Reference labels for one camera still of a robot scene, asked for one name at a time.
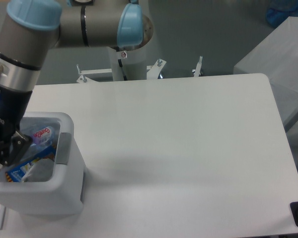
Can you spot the blue object at top right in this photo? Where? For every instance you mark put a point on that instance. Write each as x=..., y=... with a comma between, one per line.
x=279, y=10

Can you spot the clear plastic water bottle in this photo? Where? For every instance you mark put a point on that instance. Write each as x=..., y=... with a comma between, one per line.
x=42, y=137

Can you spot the blue snack wrapper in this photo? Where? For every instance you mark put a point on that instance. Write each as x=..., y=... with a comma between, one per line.
x=17, y=172

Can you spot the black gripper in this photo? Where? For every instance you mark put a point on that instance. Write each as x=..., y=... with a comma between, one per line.
x=13, y=143

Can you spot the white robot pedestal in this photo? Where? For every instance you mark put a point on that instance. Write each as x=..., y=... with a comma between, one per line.
x=135, y=54

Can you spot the white plastic bag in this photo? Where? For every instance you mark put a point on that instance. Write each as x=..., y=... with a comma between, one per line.
x=41, y=171

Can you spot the white pedestal base frame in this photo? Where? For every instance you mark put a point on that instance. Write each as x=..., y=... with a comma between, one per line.
x=123, y=72

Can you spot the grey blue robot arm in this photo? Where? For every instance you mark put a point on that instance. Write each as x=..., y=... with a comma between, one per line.
x=30, y=29

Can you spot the white covered side table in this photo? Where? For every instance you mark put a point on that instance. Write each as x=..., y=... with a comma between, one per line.
x=277, y=58

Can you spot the white trash can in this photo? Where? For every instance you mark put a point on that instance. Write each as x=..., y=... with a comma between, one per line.
x=62, y=193

